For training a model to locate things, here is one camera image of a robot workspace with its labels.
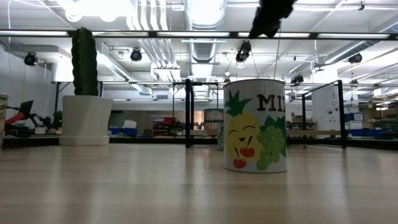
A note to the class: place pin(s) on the overhead LED light bar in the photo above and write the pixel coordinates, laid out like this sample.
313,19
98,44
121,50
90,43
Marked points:
124,33

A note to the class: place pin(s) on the black background rig frame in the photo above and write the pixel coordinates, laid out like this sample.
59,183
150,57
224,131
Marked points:
140,82

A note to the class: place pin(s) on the black ceiling spotlight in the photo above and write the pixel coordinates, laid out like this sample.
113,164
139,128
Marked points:
355,58
30,59
243,51
297,79
136,55

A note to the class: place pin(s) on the white box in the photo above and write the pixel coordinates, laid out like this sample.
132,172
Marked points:
130,124

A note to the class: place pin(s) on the short white mixed fruit can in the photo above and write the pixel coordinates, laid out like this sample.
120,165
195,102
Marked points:
255,130

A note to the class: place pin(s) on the white plant pot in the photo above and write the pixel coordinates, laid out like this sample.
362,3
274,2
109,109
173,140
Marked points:
85,121

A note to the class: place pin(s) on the red and black machine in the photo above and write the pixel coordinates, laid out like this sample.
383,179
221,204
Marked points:
21,116

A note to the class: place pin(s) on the blue storage bin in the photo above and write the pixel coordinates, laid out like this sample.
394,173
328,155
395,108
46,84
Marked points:
124,132

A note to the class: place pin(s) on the tall cream label can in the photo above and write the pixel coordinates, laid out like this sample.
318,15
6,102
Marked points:
3,121

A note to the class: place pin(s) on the red storage bin rack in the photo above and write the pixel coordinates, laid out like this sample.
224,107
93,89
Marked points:
164,120

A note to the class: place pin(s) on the green cactus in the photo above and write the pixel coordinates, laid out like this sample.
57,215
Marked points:
84,62

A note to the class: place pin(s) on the silver ventilation duct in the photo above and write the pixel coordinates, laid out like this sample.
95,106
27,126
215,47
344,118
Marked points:
205,18

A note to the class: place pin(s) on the short patterned tin can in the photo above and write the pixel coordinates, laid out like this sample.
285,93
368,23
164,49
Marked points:
220,138

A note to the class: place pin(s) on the short teal oranges can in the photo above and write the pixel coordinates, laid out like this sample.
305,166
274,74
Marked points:
213,119

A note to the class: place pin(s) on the small green plant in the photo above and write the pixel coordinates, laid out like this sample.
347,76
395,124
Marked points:
57,119

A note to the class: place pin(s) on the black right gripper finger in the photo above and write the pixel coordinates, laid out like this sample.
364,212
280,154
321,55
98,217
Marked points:
269,17

